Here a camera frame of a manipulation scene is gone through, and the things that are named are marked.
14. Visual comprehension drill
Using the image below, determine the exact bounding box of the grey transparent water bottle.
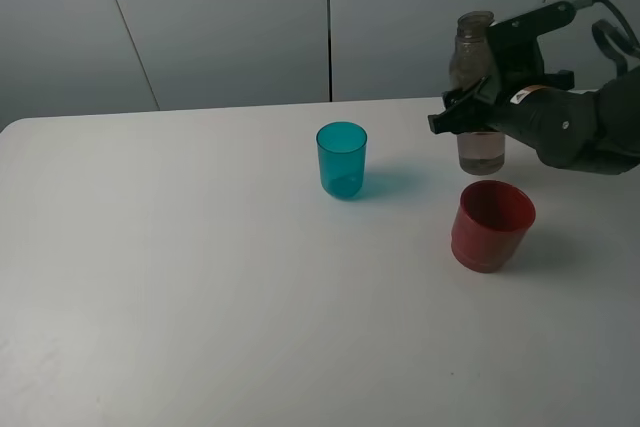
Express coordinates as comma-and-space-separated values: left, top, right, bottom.
449, 11, 506, 176

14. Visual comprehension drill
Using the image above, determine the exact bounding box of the black camera cable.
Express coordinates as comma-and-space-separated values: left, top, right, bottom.
570, 0, 640, 79

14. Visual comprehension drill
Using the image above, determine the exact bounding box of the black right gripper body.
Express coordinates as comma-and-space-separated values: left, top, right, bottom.
487, 85, 598, 168

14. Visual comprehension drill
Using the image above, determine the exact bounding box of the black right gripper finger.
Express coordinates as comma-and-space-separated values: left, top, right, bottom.
427, 75, 500, 135

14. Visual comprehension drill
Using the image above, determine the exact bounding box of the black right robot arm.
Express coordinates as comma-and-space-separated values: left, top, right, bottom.
428, 68, 639, 175

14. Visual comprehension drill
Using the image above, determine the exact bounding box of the red plastic cup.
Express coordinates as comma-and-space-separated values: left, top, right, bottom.
451, 180, 536, 273

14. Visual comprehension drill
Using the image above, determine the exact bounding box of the teal transparent plastic cup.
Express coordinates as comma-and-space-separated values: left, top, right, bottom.
316, 121, 368, 199

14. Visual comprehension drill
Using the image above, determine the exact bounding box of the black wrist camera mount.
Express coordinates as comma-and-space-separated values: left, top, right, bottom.
478, 1, 577, 104

